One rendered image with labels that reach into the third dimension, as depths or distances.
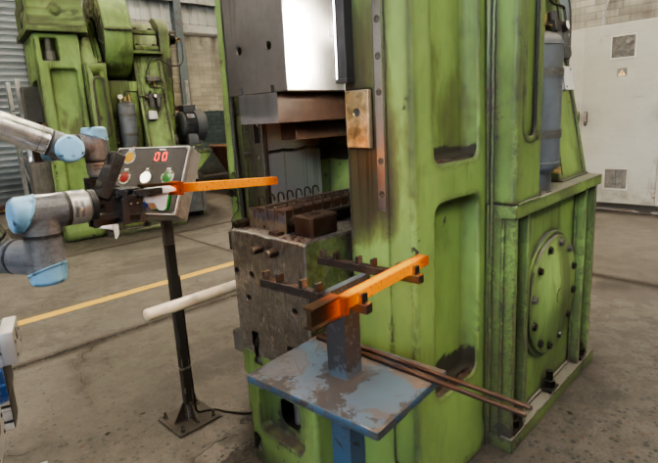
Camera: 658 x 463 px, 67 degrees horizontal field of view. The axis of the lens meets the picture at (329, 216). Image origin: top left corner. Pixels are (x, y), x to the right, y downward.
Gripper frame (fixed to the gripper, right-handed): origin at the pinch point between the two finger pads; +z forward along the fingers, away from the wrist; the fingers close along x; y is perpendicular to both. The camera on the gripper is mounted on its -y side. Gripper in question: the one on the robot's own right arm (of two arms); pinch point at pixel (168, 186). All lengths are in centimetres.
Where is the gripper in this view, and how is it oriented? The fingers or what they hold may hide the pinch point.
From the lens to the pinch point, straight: 131.2
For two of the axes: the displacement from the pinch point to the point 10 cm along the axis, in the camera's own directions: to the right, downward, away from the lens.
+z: 6.9, -1.5, 7.0
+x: 7.2, 0.9, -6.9
